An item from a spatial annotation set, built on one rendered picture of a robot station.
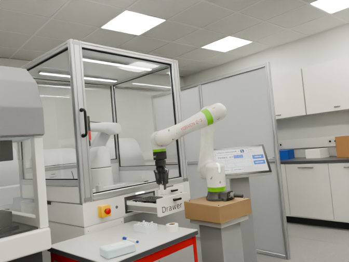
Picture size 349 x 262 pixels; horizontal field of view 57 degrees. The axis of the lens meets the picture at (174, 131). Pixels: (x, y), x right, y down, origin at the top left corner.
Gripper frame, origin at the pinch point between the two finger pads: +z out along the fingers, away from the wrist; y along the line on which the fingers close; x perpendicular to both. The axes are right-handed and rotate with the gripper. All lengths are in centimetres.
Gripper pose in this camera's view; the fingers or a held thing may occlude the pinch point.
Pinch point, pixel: (162, 190)
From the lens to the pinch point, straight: 224.8
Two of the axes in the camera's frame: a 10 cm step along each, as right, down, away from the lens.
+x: 6.8, -0.2, 7.3
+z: 0.9, 9.9, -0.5
